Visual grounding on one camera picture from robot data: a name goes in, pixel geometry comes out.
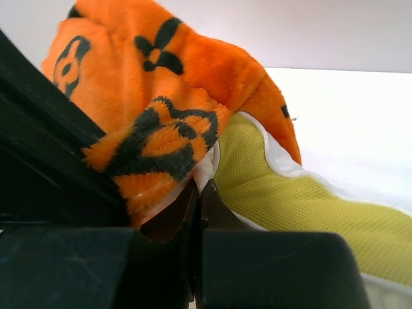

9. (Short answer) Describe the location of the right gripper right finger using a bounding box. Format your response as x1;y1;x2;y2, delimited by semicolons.
200;179;252;231

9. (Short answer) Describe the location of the orange patterned pillowcase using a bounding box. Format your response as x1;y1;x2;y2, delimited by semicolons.
42;1;301;228

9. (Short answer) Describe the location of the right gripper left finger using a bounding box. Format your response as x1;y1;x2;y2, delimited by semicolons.
140;180;198;243

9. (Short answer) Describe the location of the cream white pillow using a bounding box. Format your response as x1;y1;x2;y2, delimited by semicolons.
194;112;411;308

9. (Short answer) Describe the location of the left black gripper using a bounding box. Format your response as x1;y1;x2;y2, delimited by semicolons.
1;35;129;227

